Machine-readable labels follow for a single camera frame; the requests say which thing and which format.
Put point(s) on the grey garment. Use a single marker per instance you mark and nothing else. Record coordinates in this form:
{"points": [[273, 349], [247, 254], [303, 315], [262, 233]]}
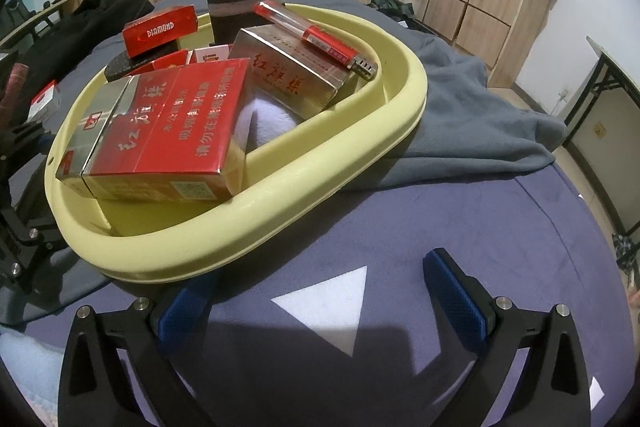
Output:
{"points": [[465, 117]]}

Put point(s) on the red and white cigarette pack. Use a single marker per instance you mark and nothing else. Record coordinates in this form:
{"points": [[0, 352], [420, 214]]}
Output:
{"points": [[212, 53], [42, 99]]}

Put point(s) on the black garment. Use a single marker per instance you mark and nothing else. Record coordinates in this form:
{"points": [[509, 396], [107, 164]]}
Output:
{"points": [[85, 27]]}

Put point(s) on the red and silver cigarette carton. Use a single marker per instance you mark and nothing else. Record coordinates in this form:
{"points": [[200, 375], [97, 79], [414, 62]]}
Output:
{"points": [[165, 132]]}

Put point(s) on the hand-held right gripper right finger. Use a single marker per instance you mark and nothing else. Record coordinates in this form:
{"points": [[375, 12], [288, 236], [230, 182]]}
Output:
{"points": [[455, 302]]}

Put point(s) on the wall outlet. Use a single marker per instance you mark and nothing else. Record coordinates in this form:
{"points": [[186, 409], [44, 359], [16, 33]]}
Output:
{"points": [[598, 130], [562, 96]]}

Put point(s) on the pale blue blanket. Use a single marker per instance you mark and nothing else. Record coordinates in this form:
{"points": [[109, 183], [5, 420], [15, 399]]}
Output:
{"points": [[25, 357]]}

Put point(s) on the red lighter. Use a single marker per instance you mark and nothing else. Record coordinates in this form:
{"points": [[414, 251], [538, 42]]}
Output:
{"points": [[325, 44]]}

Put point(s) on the person's left forearm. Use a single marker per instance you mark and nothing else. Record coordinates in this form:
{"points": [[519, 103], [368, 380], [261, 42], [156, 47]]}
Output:
{"points": [[12, 82]]}

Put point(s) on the pale yellow plastic tray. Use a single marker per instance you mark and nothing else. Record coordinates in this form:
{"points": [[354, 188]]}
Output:
{"points": [[300, 187]]}

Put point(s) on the open black suitcase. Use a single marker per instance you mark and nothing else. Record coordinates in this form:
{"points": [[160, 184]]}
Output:
{"points": [[402, 9]]}

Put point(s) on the black folding table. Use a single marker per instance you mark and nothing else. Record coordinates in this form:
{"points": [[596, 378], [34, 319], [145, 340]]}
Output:
{"points": [[620, 67]]}

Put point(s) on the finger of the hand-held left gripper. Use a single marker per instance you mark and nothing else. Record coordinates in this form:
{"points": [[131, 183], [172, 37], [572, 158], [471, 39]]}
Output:
{"points": [[25, 134], [22, 252]]}

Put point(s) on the plaid cloth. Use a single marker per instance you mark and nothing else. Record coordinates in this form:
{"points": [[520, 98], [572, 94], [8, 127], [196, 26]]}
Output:
{"points": [[625, 249]]}

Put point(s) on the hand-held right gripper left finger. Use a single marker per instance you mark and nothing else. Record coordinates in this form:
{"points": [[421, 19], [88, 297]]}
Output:
{"points": [[182, 314]]}

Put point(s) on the glossy red cigarette box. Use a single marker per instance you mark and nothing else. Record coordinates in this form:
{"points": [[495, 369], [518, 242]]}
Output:
{"points": [[160, 29]]}

